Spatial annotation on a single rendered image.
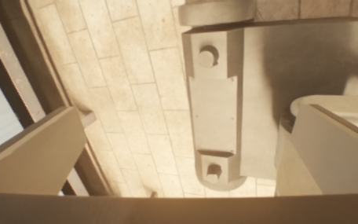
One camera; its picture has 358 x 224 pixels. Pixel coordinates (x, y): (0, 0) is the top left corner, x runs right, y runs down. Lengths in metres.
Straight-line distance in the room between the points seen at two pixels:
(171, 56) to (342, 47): 0.49
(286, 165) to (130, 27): 0.66
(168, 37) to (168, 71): 0.12
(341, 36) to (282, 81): 0.14
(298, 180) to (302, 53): 0.29
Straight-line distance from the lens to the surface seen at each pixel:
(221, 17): 0.48
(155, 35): 0.75
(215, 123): 0.57
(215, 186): 0.72
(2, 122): 0.91
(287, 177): 0.33
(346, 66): 0.55
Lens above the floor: 0.67
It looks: 55 degrees down
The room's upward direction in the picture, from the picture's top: 145 degrees counter-clockwise
